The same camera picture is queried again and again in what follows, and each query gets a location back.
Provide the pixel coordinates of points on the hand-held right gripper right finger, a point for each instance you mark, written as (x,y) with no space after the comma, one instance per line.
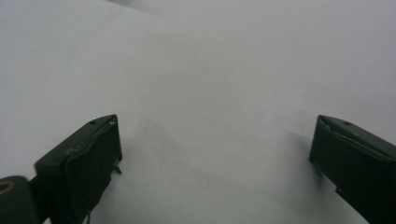
(355,161)

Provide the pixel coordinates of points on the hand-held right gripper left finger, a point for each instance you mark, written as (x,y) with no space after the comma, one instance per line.
(84,161)

